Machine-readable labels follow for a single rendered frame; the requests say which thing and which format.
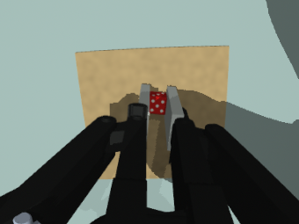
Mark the tan mat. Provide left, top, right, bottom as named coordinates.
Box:
left=75, top=46, right=230, bottom=179

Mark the red die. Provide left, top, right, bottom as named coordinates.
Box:
left=149, top=91, right=167, bottom=115

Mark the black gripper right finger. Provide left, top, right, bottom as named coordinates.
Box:
left=164, top=86, right=299, bottom=224

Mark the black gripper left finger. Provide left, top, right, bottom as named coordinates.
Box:
left=0, top=84, right=150, bottom=224

